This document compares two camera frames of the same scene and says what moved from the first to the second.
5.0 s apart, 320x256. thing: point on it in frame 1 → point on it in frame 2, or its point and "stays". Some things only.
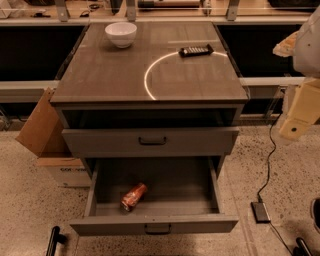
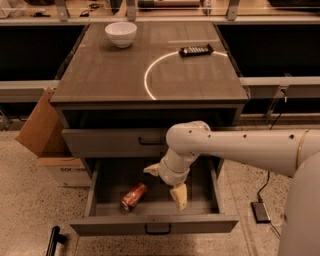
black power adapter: x=260 y=212 stays
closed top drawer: x=149 y=142 stays
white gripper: x=308 y=50 → x=169 y=175
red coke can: x=131 y=197 stays
